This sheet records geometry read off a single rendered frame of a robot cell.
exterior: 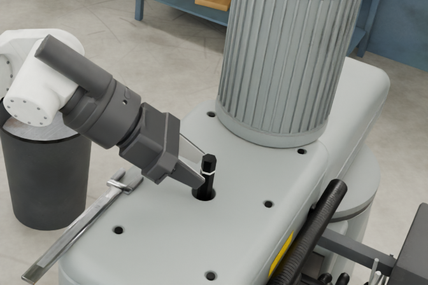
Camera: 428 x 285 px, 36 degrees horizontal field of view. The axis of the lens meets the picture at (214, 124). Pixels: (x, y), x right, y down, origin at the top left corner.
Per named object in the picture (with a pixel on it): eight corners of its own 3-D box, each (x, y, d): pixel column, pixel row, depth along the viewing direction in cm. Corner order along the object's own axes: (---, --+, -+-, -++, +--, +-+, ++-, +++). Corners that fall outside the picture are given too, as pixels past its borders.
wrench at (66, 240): (39, 289, 82) (39, 285, 81) (14, 276, 83) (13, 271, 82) (142, 180, 100) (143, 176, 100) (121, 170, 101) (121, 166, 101)
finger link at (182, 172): (193, 189, 96) (159, 168, 93) (207, 175, 94) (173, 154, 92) (193, 196, 94) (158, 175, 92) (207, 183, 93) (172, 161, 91)
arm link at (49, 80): (67, 153, 90) (-8, 110, 86) (95, 92, 96) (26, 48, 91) (106, 128, 82) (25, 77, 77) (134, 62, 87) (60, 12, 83)
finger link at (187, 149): (207, 153, 98) (174, 132, 96) (194, 166, 100) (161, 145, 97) (207, 147, 100) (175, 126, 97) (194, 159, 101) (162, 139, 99)
